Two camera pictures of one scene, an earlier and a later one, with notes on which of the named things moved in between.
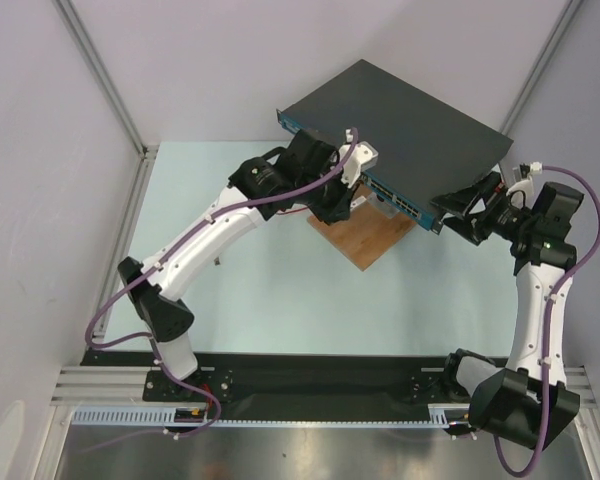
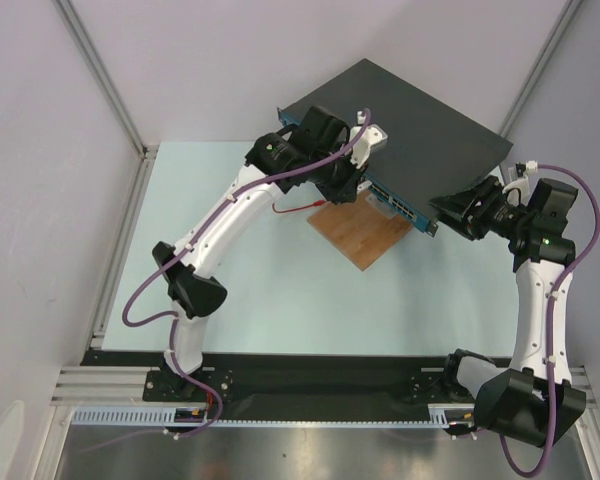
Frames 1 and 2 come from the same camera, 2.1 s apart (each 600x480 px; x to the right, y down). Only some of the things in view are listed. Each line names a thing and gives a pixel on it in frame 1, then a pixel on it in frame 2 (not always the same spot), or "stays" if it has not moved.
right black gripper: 485,208 stays
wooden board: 366,235 stays
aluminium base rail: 119,386 stays
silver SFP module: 358,201 -> 364,185
